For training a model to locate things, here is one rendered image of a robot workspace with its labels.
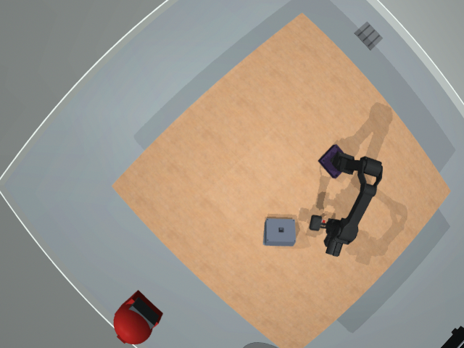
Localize grey metal panel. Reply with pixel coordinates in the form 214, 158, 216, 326
263, 218, 297, 247

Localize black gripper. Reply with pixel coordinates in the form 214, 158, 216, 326
309, 215, 341, 234

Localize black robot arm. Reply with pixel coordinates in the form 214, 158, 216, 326
324, 152, 383, 257

